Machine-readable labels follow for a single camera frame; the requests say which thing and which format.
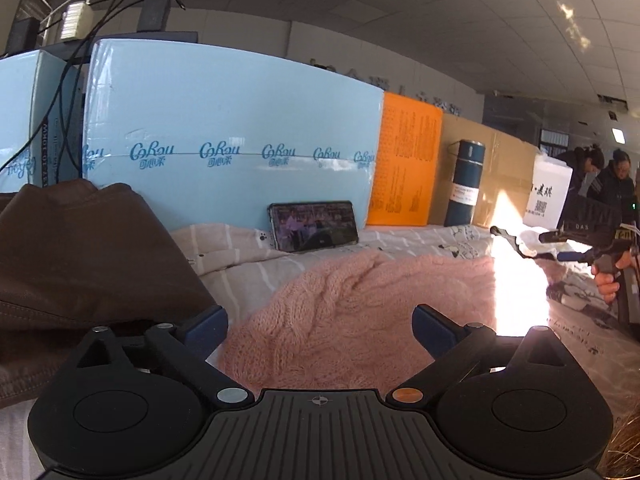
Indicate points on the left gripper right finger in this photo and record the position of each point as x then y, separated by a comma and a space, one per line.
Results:
456, 351

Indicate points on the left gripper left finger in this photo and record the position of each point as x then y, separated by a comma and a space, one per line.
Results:
182, 351

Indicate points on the pink knitted sweater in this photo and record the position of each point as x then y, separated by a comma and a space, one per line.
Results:
342, 320

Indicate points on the person's right hand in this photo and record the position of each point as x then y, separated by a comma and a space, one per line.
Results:
606, 284

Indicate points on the person in dark coat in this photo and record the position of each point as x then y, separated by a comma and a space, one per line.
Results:
583, 161

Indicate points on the brown cardboard box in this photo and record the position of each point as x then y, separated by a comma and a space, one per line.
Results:
506, 178

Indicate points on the brown leather jacket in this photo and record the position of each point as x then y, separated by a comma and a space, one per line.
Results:
74, 256

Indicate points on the smartphone playing video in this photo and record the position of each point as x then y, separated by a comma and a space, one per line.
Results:
309, 226

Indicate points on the dark blue thermos bottle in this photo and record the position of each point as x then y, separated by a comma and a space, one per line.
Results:
465, 184

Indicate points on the orange printed sheet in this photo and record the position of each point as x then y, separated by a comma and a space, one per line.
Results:
406, 163

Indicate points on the large light blue box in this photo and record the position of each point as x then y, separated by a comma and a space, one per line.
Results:
211, 134

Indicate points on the black power adapter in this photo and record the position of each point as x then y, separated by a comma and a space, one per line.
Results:
153, 15

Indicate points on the white power strip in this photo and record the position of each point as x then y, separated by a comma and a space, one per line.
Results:
77, 22

